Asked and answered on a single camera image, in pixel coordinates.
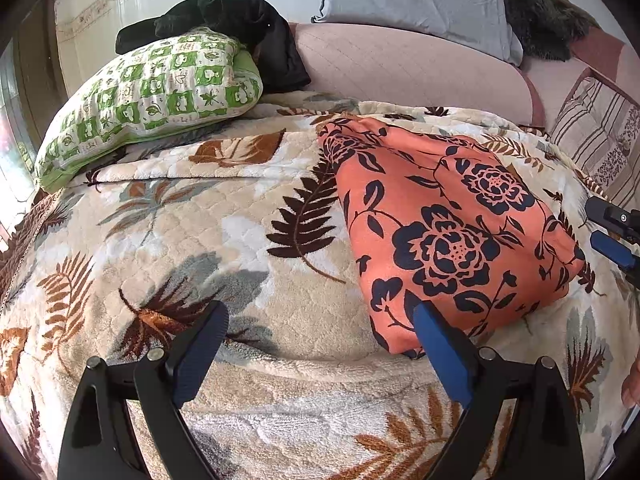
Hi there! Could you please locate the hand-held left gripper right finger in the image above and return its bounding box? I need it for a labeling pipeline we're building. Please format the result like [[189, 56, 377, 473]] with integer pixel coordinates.
[[412, 301, 586, 480]]

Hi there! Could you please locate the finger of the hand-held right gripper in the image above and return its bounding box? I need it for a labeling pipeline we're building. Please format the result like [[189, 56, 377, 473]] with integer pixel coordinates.
[[589, 230, 640, 288], [585, 195, 640, 243]]

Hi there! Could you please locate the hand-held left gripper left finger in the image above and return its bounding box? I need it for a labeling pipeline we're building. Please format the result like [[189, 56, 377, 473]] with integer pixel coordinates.
[[56, 300, 231, 480]]

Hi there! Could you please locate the orange floral garment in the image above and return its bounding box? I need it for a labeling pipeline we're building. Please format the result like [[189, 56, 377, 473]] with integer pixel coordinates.
[[316, 115, 587, 360]]

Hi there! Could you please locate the person's right hand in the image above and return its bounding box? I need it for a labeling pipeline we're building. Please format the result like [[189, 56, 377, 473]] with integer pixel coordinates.
[[621, 359, 640, 409]]

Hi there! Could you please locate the striped cushion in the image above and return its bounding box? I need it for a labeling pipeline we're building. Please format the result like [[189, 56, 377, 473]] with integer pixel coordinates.
[[547, 76, 640, 211]]

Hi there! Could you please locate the leaf print fleece blanket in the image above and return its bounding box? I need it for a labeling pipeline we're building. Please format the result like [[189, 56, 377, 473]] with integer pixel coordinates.
[[0, 100, 640, 480]]

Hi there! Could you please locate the brown quilted bedspread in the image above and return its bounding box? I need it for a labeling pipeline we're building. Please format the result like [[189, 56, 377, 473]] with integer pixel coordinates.
[[0, 192, 68, 311]]

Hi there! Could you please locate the dark furry cushion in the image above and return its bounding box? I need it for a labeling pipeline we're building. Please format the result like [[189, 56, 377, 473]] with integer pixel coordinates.
[[502, 0, 601, 63]]

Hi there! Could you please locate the green checkered pillow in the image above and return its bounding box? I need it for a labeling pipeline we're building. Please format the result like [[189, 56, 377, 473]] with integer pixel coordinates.
[[34, 26, 264, 194]]

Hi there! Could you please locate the stained glass window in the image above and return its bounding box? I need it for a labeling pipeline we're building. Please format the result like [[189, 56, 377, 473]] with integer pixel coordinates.
[[0, 55, 38, 241]]

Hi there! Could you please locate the grey pillow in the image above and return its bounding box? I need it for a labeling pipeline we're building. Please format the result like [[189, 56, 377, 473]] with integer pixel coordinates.
[[309, 0, 525, 66]]

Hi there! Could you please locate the black cloth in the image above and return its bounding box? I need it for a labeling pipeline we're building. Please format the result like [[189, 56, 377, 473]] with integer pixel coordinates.
[[115, 0, 312, 95]]

